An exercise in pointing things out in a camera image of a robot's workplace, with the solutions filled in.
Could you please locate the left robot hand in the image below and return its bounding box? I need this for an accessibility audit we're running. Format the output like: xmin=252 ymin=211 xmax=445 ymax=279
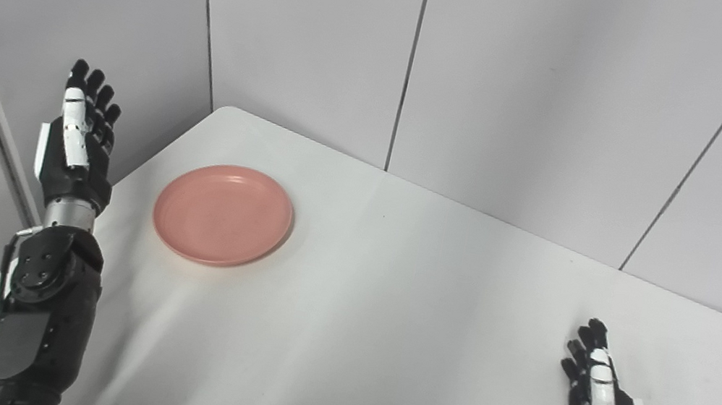
xmin=26 ymin=54 xmax=133 ymax=218

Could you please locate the pink plate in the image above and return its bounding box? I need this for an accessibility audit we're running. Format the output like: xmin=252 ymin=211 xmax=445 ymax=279
xmin=146 ymin=153 xmax=302 ymax=279

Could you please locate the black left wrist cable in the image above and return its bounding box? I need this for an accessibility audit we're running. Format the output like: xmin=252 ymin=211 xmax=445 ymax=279
xmin=0 ymin=223 xmax=43 ymax=309

